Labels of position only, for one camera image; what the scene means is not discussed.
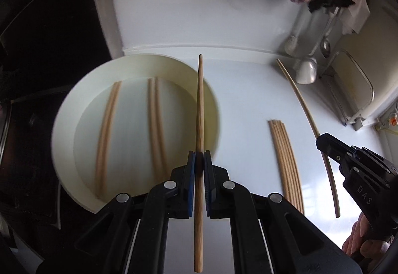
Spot round white basin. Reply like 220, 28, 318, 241
50, 54, 221, 215

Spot wooden chopstick one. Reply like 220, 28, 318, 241
149, 78, 163, 182

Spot wooden chopstick three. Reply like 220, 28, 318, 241
98, 81, 123, 199

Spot wooden chopstick two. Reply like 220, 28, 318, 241
94, 81, 119, 197

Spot wooden chopstick five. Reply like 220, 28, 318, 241
194, 54, 204, 273

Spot white hanging cloth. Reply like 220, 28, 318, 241
340, 0, 370, 35

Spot right hand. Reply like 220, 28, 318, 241
342, 213, 391, 261

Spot wooden chopstick four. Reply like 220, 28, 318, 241
154, 78, 168, 177

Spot steel ladle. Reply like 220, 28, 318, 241
320, 8, 340, 58

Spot wooden chopstick six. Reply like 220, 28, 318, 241
276, 59, 341, 218

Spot wooden chopstick eight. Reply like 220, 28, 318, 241
270, 119, 298, 206

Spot wooden chopstick eleven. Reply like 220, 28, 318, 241
278, 120, 304, 214

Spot steel spatula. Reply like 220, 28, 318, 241
296, 8, 339, 85

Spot wooden chopstick ten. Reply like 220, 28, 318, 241
275, 119, 302, 212

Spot metal wire rack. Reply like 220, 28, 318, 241
320, 49, 375, 130

